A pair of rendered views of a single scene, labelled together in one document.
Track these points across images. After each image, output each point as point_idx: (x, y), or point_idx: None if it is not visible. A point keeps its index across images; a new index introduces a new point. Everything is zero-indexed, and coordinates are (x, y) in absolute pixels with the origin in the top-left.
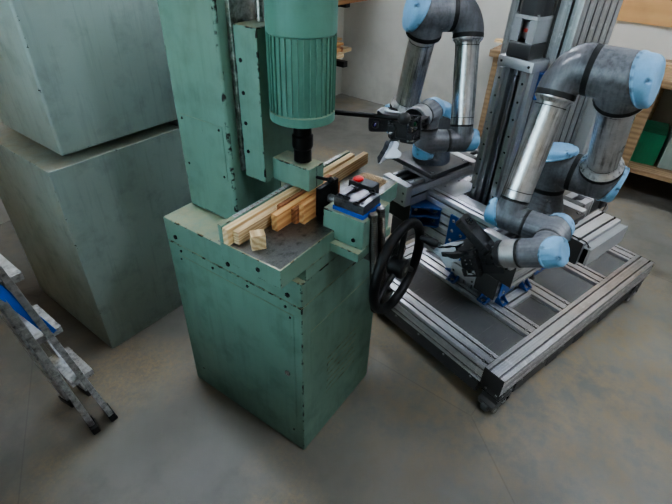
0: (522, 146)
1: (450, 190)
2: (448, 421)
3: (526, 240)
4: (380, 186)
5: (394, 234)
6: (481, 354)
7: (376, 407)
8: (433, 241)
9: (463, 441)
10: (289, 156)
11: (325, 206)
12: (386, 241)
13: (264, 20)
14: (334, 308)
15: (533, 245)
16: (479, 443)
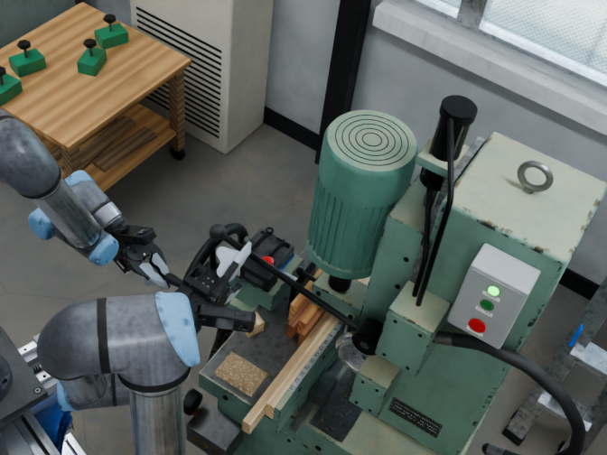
0: (79, 201)
1: None
2: (116, 438)
3: (98, 195)
4: (227, 357)
5: (227, 227)
6: (63, 449)
7: (204, 454)
8: (172, 273)
9: (107, 413)
10: (359, 294)
11: (302, 260)
12: (234, 228)
13: (423, 208)
14: None
15: (96, 186)
16: (88, 412)
